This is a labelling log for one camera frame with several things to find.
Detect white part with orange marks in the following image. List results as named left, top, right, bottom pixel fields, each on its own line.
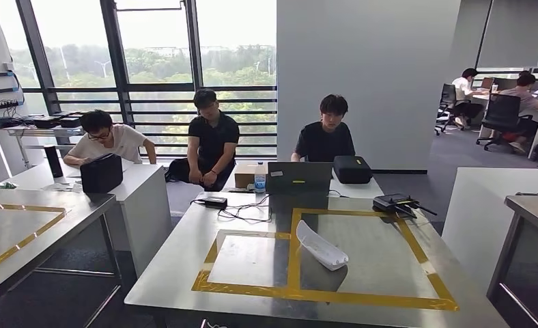
left=296, top=220, right=349, bottom=271

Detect steel workbench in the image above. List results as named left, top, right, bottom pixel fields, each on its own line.
left=124, top=192, right=509, bottom=328

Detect clear water bottle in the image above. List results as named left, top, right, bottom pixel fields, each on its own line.
left=254, top=162, right=267, bottom=194

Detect cardboard box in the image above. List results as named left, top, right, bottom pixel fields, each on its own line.
left=233, top=163, right=270, bottom=190

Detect grey laptop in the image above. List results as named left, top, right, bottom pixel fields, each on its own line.
left=266, top=162, right=334, bottom=196

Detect person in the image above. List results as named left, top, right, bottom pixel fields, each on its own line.
left=497, top=72, right=538, bottom=155
left=290, top=94, right=356, bottom=163
left=165, top=88, right=241, bottom=193
left=63, top=109, right=158, bottom=167
left=451, top=68, right=490, bottom=129

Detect black power adapter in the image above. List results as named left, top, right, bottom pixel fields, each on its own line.
left=201, top=195, right=228, bottom=210

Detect black hard case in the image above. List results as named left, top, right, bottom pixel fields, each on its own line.
left=79, top=152, right=124, bottom=195
left=332, top=155, right=374, bottom=185

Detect white table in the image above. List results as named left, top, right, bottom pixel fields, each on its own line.
left=6, top=158, right=174, bottom=278
left=223, top=163, right=385, bottom=200
left=440, top=167, right=538, bottom=295

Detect black bag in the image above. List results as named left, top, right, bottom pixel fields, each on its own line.
left=165, top=158, right=190, bottom=183

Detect black router with antennas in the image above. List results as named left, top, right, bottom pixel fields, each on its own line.
left=371, top=193, right=438, bottom=219

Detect black office chair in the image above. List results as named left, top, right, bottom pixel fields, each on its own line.
left=435, top=83, right=466, bottom=136
left=475, top=94, right=533, bottom=152

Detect steel table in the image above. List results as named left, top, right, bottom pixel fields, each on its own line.
left=0, top=189, right=123, bottom=328
left=485, top=194, right=538, bottom=328

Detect black cylinder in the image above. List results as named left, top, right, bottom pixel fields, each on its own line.
left=44, top=144, right=65, bottom=179

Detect steel bench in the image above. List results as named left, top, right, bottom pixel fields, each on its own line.
left=0, top=124, right=87, bottom=171

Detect black adapter cable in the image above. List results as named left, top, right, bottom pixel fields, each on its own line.
left=190, top=195, right=274, bottom=224

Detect small yellow tape frame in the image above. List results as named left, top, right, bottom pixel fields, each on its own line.
left=192, top=230, right=292, bottom=295

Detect dark window frame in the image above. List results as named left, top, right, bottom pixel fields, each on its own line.
left=15, top=0, right=278, bottom=159

